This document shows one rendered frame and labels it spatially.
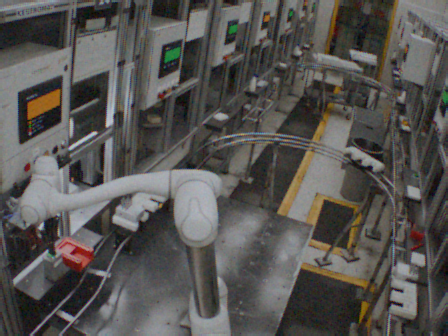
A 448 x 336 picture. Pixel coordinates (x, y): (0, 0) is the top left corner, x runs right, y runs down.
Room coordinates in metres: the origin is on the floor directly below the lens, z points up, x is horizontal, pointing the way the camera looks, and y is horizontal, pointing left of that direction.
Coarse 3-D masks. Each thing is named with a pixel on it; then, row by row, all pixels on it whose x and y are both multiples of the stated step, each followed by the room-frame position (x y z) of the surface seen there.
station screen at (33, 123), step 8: (48, 88) 1.42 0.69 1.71; (56, 88) 1.47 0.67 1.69; (32, 96) 1.33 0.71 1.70; (40, 96) 1.37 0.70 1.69; (48, 112) 1.42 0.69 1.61; (56, 112) 1.47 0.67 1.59; (32, 120) 1.33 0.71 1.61; (40, 120) 1.38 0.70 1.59; (48, 120) 1.42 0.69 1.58; (56, 120) 1.47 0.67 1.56; (32, 128) 1.33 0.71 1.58; (40, 128) 1.37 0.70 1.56
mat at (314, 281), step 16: (304, 272) 2.77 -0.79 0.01; (320, 272) 2.79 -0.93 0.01; (336, 272) 2.83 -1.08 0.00; (304, 288) 2.57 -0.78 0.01; (320, 288) 2.59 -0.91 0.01; (336, 288) 2.61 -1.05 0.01; (352, 288) 2.63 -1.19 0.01; (288, 304) 2.36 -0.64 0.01; (304, 304) 2.38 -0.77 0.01; (320, 304) 2.40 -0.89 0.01; (336, 304) 2.42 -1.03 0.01; (352, 304) 2.44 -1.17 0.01; (368, 304) 2.46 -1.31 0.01; (288, 320) 2.19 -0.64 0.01; (304, 320) 2.21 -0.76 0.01; (320, 320) 2.23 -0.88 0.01; (336, 320) 2.24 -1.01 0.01; (352, 320) 2.26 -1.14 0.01; (368, 320) 2.28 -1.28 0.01
